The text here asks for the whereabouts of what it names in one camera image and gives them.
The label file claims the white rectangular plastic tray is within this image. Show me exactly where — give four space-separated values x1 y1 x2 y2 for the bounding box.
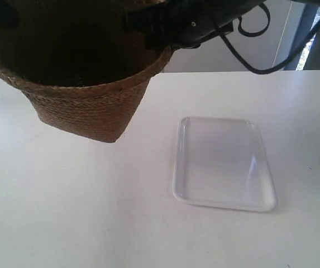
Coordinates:
173 117 278 212

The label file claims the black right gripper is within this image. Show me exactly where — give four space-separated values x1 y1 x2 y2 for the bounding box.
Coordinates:
125 1 266 49

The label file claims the brown woven basket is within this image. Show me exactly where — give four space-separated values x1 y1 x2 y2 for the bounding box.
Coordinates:
0 1 173 143

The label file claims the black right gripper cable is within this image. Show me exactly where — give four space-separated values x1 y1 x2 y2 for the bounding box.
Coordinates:
209 0 320 75

